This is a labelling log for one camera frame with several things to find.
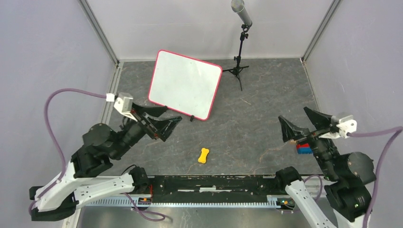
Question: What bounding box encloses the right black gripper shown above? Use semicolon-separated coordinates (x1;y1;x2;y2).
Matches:
278;105;340;178

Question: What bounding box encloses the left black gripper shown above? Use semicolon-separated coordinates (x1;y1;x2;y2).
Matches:
111;102;184;160

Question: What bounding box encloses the pink framed whiteboard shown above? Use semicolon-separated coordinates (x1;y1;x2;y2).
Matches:
148;49;223;121

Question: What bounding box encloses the yellow bone-shaped eraser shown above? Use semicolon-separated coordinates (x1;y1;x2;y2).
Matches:
198;148;210;164

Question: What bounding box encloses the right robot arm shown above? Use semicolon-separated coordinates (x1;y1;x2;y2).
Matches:
274;107;376;228

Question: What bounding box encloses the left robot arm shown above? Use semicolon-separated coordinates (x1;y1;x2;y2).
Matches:
29;104;182;221

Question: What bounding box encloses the red toy brick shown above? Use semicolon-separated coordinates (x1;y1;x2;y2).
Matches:
296;143;310;149

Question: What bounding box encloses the blue toy brick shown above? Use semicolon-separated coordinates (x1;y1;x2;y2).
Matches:
297;147;313;154

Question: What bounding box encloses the black microphone tripod stand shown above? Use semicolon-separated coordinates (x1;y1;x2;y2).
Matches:
222;24;250;91

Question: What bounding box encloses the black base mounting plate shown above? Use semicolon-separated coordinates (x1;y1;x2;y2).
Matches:
119;175;307;204

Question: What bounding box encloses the grey microphone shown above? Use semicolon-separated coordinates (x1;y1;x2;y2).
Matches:
231;0;252;27

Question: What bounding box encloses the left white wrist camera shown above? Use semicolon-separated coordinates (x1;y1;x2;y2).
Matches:
106;92;136;121

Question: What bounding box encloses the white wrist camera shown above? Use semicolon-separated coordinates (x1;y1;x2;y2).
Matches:
320;114;357;139
106;92;136;121

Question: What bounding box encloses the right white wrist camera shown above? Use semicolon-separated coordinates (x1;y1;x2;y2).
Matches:
320;114;357;139

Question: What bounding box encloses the slotted cable duct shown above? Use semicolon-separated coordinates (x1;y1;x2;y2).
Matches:
86;196;295;209

